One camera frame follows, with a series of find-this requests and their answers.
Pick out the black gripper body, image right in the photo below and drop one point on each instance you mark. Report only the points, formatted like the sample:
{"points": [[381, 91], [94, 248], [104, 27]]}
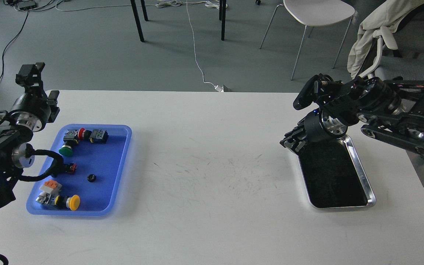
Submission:
{"points": [[320, 126]]}

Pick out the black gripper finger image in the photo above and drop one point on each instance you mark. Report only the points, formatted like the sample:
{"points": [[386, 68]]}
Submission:
{"points": [[297, 135], [30, 78], [52, 103], [297, 146]]}

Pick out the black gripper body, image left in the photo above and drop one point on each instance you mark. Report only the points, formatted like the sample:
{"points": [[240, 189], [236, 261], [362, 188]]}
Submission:
{"points": [[32, 111]]}

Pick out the black robot arm, image right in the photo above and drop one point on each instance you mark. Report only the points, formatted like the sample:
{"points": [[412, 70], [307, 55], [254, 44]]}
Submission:
{"points": [[392, 112]]}

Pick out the silver metal tray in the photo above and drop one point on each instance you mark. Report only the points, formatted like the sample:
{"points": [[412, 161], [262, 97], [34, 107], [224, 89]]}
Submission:
{"points": [[334, 177]]}

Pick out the blue plastic tray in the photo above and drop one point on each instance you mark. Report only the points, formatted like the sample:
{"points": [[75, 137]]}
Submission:
{"points": [[106, 161]]}

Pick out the green push button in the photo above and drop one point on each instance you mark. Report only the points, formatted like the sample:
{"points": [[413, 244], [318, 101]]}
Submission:
{"points": [[70, 139]]}

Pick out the black red push button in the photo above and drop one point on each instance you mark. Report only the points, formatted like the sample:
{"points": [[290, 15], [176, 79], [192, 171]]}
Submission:
{"points": [[69, 168]]}

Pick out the white power adapter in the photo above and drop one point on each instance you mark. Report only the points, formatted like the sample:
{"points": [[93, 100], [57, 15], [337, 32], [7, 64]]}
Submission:
{"points": [[222, 88]]}

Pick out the yellow mushroom push button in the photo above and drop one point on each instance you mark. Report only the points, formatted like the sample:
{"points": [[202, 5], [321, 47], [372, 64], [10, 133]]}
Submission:
{"points": [[65, 202]]}

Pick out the white chair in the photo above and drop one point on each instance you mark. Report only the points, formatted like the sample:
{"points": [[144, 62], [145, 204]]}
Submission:
{"points": [[315, 13]]}

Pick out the black table leg left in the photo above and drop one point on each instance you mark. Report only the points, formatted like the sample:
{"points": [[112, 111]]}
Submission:
{"points": [[137, 18]]}

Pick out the black table leg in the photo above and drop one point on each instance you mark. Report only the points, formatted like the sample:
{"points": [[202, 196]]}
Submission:
{"points": [[137, 18], [222, 17]]}

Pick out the grey office chair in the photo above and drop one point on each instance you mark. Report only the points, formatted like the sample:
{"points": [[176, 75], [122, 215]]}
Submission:
{"points": [[395, 30]]}

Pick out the black table leg right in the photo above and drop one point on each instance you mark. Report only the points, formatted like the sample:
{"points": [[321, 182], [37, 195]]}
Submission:
{"points": [[222, 17]]}

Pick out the black green switch block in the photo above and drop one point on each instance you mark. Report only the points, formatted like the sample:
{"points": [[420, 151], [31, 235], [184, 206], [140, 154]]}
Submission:
{"points": [[98, 136]]}

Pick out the orange white switch block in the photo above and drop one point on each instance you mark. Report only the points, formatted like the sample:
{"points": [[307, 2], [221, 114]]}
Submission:
{"points": [[50, 190]]}

